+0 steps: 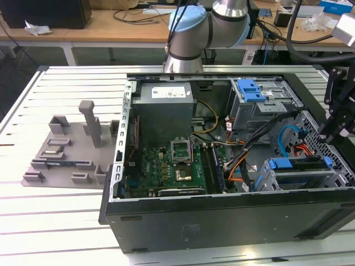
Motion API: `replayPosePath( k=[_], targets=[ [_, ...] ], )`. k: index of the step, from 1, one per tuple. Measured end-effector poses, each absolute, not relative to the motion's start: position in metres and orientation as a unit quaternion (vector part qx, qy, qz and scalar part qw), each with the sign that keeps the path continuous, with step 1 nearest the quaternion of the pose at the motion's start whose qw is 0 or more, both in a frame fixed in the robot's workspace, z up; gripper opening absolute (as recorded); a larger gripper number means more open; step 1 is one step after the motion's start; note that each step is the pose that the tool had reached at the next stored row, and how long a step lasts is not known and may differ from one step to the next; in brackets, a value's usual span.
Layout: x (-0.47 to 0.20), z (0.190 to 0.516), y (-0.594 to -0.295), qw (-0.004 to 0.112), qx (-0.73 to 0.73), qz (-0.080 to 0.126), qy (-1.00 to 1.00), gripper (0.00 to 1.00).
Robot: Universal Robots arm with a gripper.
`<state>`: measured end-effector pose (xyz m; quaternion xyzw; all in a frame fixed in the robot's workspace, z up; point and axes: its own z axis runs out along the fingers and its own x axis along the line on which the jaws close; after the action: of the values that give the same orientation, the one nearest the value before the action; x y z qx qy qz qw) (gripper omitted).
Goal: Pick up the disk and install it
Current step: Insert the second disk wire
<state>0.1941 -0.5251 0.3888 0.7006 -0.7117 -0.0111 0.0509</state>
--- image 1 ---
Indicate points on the hard disk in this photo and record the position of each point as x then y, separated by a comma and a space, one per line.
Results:
281, 163

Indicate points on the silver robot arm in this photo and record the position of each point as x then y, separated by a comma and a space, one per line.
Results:
188, 38

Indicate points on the metal disk bay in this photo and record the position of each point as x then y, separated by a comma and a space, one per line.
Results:
324, 177

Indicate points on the metal drive cage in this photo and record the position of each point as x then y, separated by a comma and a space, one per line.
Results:
249, 113

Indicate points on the clear plastic bag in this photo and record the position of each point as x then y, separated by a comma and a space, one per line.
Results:
314, 22

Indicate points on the blue drive latch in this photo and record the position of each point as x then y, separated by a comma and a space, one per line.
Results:
251, 91

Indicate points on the blue cardboard box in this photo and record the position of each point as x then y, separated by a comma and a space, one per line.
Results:
337, 6

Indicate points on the small black box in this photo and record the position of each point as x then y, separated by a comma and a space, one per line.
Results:
283, 20

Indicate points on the RAM stick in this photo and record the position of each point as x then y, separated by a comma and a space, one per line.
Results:
219, 171
59, 164

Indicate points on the black mesh bin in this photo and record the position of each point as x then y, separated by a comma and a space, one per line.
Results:
208, 56

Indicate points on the black RAM slot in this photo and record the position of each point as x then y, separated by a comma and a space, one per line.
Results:
205, 171

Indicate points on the black open PC case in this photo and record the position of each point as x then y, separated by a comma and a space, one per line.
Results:
222, 227

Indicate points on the CPU socket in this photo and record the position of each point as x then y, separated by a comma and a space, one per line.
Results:
183, 173

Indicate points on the grey power supply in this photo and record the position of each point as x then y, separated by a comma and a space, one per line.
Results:
163, 116

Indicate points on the black graphics card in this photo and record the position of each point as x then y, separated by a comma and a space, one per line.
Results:
180, 191

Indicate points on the green motherboard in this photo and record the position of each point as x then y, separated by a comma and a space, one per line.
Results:
155, 169

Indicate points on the black case fan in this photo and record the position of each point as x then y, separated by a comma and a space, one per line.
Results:
129, 130

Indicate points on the wooden desk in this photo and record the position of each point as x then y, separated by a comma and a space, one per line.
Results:
124, 30

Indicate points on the grey parts rack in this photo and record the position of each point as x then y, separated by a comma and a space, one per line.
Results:
77, 138

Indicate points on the silver CPU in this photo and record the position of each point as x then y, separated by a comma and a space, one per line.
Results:
52, 151

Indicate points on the large black computer case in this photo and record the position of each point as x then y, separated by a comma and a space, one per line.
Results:
50, 12

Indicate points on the crumpled white paper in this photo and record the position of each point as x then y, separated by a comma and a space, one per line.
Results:
37, 29

